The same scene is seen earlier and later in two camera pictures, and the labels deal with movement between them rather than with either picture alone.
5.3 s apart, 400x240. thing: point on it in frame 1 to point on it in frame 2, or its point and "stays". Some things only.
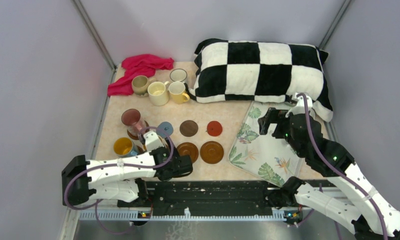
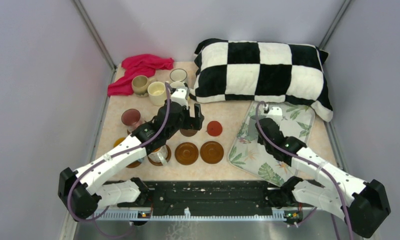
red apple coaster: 214,128 stays
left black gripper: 176,153 to 193,122
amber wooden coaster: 188,149 stays
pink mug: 132,118 stays
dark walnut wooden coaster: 189,128 stays
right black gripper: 273,115 to 259,140
